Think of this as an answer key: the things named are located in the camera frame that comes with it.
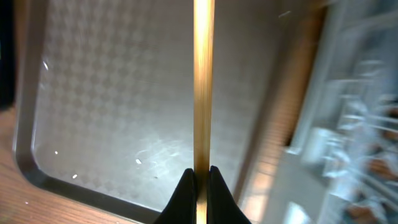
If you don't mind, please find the dark brown serving tray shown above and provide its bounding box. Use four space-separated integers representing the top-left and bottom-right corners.
13 0 308 223

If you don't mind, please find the grey dishwasher rack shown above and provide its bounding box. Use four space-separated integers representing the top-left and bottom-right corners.
262 0 397 223

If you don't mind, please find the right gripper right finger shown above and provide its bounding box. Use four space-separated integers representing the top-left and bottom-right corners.
207 166 251 224

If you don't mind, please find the black plastic tray bin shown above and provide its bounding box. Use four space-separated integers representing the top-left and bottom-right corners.
1 0 16 111

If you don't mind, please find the wooden chopstick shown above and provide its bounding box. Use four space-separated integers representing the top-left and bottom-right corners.
193 0 215 223

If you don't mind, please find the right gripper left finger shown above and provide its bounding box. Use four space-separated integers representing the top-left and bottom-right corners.
154 168 197 224

